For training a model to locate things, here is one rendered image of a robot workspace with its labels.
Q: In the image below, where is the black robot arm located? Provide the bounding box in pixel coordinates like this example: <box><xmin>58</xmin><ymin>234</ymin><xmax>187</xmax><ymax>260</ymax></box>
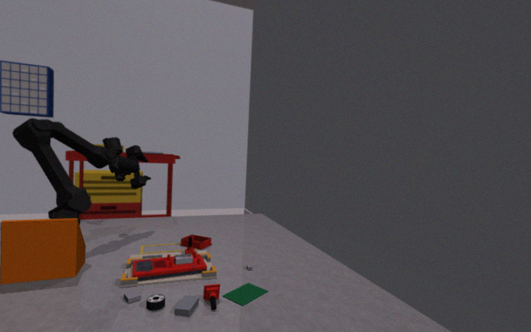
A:
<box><xmin>12</xmin><ymin>118</ymin><xmax>131</xmax><ymax>224</ymax></box>

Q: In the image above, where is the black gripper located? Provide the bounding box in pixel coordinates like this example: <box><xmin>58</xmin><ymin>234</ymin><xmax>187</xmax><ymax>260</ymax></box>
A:
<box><xmin>120</xmin><ymin>145</ymin><xmax>151</xmax><ymax>189</ymax></box>

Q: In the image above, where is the green flat rectangular mat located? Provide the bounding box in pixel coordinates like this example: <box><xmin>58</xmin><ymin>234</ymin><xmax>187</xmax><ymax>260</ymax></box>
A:
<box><xmin>223</xmin><ymin>282</ymin><xmax>268</xmax><ymax>306</ymax></box>

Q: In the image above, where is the black toy tyre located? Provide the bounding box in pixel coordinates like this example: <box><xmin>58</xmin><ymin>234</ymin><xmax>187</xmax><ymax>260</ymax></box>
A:
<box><xmin>147</xmin><ymin>294</ymin><xmax>165</xmax><ymax>311</ymax></box>

